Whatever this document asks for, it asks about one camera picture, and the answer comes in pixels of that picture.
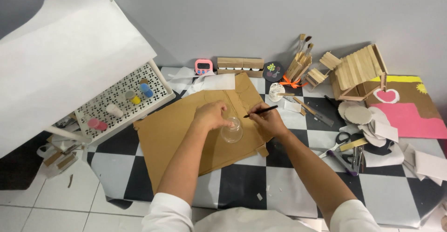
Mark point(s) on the black round painted disc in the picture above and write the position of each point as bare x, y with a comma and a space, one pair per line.
273, 72

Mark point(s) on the person's white shirt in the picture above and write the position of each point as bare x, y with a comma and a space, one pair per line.
244, 218

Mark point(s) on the person's right fingers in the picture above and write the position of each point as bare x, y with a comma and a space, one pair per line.
256, 115

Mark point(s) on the heap of white paper scraps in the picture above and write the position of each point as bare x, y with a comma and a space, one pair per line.
419, 162

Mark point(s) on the wooden stick house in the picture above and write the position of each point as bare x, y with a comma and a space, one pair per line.
359, 69

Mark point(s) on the paintbrush with pale bristles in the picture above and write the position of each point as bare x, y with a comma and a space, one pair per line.
301, 41

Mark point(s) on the small cardboard scrap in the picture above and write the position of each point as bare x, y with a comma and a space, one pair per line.
70, 180

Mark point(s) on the white paint palette cup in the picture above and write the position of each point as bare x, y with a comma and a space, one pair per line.
276, 91

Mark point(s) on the pink digital timer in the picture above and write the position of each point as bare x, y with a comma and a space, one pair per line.
203, 67

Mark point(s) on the cardboard box of paint pots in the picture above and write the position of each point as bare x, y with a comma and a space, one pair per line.
240, 63

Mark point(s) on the person's left hand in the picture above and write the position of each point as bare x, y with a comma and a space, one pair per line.
209, 115

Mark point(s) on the paintbrush with brown bristles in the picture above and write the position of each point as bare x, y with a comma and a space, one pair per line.
309, 49

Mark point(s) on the white perforated tray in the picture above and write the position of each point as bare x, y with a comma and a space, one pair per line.
122, 96

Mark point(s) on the small wooden stick bench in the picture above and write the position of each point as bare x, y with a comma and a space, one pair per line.
319, 74

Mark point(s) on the brown cardboard sheet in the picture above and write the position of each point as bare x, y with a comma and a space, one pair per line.
174, 137

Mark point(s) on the large white paper sheet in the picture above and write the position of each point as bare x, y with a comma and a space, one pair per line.
63, 61

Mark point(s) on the white paint bottle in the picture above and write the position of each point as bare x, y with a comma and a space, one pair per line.
114, 110

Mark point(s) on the wooden stick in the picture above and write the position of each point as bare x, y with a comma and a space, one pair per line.
303, 105

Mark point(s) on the wooden stick brush holder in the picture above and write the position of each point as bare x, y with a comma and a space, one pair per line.
296, 68

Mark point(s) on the person's right hand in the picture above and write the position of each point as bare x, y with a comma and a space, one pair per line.
270, 123

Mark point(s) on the pink paint bottle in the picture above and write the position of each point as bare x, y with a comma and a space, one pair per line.
97, 124

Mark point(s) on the crumpled white paper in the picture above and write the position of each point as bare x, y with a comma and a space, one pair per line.
206, 82

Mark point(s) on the small white paper piece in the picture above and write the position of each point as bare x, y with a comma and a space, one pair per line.
292, 106

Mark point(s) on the black marker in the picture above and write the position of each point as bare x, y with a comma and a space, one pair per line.
331, 101

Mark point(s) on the plastic bag of cardboard scraps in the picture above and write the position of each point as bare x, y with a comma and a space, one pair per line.
59, 157

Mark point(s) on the paintbrush with dark bristles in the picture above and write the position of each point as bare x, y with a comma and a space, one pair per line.
306, 42

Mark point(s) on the clear plastic cup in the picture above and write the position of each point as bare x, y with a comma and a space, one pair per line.
232, 134

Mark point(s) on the black white checkered table cover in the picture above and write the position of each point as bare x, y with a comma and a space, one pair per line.
265, 186

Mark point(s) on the black pen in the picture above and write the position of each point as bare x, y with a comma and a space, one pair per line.
269, 108

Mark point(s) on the pink and brown painted cardboard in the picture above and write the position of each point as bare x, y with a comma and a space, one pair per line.
412, 116

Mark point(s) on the flat wooden strip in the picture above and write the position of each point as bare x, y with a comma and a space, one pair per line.
353, 144

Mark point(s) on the metal ruler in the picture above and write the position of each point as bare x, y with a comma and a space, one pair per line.
319, 115

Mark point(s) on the person's left fingers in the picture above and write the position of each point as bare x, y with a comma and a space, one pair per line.
223, 122

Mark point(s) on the pile of grey cardboard circles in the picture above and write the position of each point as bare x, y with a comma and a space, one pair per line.
359, 115

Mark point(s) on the yellow paint bottle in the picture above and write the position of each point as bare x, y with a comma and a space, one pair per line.
133, 98

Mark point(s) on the blue paint bottle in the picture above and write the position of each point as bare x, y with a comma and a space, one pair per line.
146, 90

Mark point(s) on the orange ribbon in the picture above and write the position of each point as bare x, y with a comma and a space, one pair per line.
291, 82

